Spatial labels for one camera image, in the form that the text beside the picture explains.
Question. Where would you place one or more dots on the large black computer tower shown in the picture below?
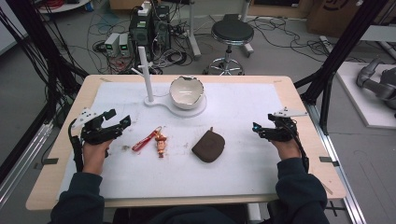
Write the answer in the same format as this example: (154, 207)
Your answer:
(140, 34)

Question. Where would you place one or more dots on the white eggshell-shaped bowl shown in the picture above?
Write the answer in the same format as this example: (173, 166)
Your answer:
(186, 93)

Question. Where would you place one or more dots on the grey floor power strip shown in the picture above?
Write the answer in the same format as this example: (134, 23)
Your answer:
(327, 43)

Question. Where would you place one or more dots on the small black computer tower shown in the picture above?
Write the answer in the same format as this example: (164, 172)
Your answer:
(162, 28)

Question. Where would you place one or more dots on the person's torso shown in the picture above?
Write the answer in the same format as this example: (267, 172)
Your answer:
(186, 216)

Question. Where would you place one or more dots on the round white table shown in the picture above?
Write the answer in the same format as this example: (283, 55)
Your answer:
(65, 6)

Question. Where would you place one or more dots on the brown pouch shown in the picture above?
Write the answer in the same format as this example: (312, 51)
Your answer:
(208, 147)

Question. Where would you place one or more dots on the white floor board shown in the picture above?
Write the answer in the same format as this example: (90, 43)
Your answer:
(358, 105)

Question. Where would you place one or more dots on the person's left hand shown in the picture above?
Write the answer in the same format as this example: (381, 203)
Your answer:
(95, 155)

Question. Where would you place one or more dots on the white hanger stand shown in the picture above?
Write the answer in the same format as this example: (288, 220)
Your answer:
(146, 74)

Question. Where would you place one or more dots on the dark tape strip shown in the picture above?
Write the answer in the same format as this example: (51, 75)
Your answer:
(328, 160)
(49, 161)

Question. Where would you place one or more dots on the white desk leg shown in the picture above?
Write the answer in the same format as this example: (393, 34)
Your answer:
(193, 34)
(246, 28)

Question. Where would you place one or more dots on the white power strip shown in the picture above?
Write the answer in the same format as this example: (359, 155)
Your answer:
(144, 8)

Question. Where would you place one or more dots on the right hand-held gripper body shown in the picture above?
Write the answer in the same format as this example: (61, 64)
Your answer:
(285, 127)

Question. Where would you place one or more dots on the black round stool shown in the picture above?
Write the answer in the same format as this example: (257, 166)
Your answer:
(232, 31)

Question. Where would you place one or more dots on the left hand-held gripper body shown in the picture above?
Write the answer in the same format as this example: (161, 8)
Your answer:
(93, 132)

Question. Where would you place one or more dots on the person's right hand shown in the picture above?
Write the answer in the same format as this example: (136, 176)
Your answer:
(288, 149)

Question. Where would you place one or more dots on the grey power supply unit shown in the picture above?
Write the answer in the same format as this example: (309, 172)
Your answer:
(111, 43)
(124, 45)

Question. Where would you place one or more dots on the cardboard box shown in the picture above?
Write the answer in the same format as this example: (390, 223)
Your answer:
(336, 15)

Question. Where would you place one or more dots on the white table mat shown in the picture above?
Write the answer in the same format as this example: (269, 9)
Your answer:
(236, 124)

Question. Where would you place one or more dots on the aluminium rail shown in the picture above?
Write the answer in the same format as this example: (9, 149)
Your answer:
(21, 161)
(339, 174)

